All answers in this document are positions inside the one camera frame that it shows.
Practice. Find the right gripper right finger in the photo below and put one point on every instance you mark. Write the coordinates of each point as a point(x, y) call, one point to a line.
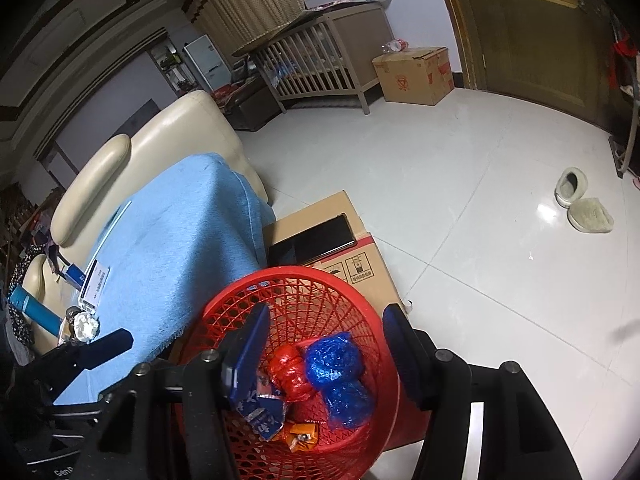
point(520, 438)

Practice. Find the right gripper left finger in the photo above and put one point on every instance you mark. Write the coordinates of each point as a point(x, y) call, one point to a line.
point(166, 421)

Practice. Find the blue white snack wrapper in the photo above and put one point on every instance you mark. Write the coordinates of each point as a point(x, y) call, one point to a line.
point(263, 407)

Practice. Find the white paper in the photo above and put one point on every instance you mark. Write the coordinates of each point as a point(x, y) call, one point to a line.
point(85, 326)

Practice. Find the red plastic bag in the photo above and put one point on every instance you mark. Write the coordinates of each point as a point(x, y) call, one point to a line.
point(287, 372)

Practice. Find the orange snack wrapper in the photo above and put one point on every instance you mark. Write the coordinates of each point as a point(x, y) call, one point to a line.
point(300, 436)

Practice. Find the white purple medicine box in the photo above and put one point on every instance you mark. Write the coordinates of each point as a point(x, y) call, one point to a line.
point(93, 287)

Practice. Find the dark blue torn carton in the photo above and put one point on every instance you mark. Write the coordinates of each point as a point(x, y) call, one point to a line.
point(74, 276)

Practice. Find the blue plastic bag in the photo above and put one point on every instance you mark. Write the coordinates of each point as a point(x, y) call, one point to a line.
point(334, 366)

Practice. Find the blue cylinder bottle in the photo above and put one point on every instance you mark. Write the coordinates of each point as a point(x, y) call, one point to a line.
point(35, 310)

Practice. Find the red plastic mesh basket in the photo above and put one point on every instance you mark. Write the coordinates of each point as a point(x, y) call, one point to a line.
point(305, 305)

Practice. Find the blue table cloth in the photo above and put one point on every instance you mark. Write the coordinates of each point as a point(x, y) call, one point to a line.
point(190, 232)

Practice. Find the white thin rod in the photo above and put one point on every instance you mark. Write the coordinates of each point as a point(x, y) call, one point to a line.
point(106, 243)

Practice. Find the flat white slipper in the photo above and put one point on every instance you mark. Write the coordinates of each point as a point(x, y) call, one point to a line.
point(588, 215)

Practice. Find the flat cardboard box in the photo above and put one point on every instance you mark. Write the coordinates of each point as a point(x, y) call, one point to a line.
point(362, 269)

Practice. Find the black tablet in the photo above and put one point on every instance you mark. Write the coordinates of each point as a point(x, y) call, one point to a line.
point(313, 244)

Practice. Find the cream leather sofa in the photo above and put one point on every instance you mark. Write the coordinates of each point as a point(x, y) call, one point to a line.
point(193, 125)

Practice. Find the upright white slipper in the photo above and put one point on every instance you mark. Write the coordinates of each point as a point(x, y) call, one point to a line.
point(570, 187)

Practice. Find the white refrigerator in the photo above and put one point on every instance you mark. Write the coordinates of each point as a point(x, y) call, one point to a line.
point(208, 62)

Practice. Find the brown cardboard box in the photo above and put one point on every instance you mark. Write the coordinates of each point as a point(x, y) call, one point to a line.
point(415, 76)

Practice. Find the wooden baby crib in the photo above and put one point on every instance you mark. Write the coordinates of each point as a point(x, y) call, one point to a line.
point(324, 53)

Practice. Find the wooden door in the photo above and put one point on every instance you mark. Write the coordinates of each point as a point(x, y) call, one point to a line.
point(557, 53)

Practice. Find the beige curtain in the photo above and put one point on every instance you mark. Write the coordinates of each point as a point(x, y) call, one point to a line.
point(235, 25)

